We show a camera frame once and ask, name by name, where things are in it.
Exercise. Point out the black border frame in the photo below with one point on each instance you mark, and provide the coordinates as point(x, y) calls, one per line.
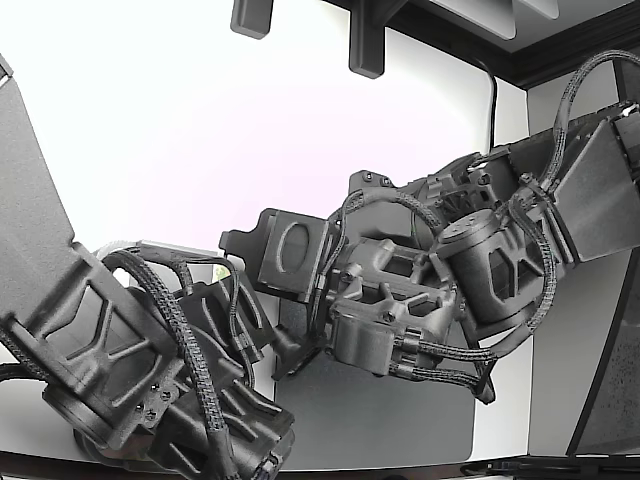
point(450, 37)

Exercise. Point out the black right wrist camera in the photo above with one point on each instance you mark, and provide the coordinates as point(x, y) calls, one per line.
point(292, 352)

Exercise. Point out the black diagonal frame bar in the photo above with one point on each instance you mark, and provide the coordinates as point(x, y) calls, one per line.
point(597, 380)

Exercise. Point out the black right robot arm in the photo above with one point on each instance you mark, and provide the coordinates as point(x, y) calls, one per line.
point(600, 200)

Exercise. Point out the light grey panel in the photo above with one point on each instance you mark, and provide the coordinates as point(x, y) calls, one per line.
point(480, 15)
point(540, 7)

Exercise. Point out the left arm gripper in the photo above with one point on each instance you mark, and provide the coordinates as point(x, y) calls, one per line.
point(200, 312)

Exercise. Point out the dark grey rectangular mat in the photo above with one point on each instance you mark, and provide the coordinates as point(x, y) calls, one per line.
point(375, 420)

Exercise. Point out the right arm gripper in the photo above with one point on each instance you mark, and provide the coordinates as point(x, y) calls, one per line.
point(292, 255)

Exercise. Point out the long black post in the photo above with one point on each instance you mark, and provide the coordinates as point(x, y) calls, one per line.
point(367, 45)

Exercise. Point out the short black post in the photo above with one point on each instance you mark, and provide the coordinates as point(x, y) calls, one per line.
point(250, 17)

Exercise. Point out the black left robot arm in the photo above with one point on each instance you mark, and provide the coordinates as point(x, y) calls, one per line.
point(35, 200)

